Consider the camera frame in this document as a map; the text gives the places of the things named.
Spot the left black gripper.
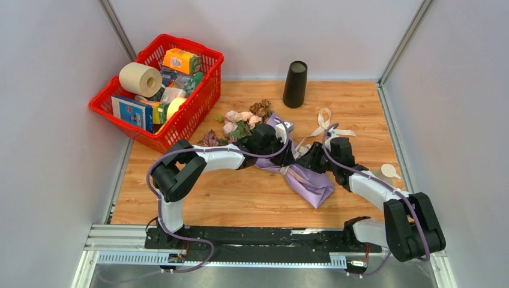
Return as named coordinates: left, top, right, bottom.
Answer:
left=258, top=135, right=297, bottom=168

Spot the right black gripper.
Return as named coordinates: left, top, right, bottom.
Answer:
left=297, top=142, right=338, bottom=174

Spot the purple flower bouquet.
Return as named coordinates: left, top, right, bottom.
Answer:
left=198, top=100, right=335, bottom=208

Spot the cream ribbon with gold print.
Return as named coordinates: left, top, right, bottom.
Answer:
left=294, top=108, right=356, bottom=164

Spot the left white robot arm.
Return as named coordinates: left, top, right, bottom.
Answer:
left=146, top=119, right=294, bottom=249

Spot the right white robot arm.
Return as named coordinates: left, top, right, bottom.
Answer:
left=296, top=137, right=447, bottom=262

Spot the black tapered vase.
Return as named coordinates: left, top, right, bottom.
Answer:
left=283, top=61, right=308, bottom=109

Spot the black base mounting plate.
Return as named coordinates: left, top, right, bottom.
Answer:
left=144, top=226, right=382, bottom=264

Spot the pink wrapped packet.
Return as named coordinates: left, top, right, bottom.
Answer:
left=160, top=87, right=187, bottom=103

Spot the orange and green box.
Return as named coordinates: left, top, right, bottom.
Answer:
left=162, top=48, right=202, bottom=75

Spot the green and yellow box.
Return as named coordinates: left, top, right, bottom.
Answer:
left=141, top=100, right=169, bottom=125

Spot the blue and white box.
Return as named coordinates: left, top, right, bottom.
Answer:
left=111, top=95, right=154, bottom=133

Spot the beige toilet paper roll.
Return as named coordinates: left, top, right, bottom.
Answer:
left=119, top=62, right=162, bottom=98

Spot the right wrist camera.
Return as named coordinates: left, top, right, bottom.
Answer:
left=322, top=129, right=340, bottom=150

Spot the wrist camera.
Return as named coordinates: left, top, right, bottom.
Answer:
left=322, top=129, right=340, bottom=150
left=274, top=119, right=294, bottom=144

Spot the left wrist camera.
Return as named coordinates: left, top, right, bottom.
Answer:
left=274, top=119, right=294, bottom=144

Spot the aluminium frame rail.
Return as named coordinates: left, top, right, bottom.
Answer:
left=85, top=225, right=388, bottom=269

